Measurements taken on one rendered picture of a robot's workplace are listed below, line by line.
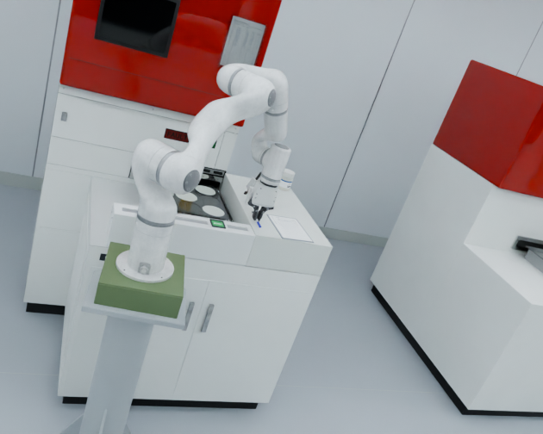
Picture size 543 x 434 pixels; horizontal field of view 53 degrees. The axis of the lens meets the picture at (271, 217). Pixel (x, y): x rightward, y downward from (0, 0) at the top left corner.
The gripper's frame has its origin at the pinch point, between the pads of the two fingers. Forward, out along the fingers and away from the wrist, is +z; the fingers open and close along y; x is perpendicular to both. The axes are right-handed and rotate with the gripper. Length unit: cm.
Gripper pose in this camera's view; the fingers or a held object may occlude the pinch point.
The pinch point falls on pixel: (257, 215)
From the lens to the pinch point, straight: 227.8
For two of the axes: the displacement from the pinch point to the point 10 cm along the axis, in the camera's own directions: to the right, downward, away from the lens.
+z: -3.2, 8.7, 3.7
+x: 2.7, 4.6, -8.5
